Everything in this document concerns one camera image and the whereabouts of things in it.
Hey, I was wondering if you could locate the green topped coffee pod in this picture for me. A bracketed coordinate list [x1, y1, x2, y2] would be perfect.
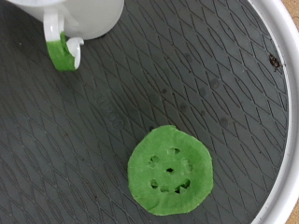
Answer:
[126, 124, 215, 217]

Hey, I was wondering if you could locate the white mug green taped handle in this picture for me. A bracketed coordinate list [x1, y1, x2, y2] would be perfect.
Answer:
[6, 0, 125, 73]

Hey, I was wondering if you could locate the white two-tier turntable shelf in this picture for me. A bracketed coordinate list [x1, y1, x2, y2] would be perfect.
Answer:
[0, 0, 299, 224]

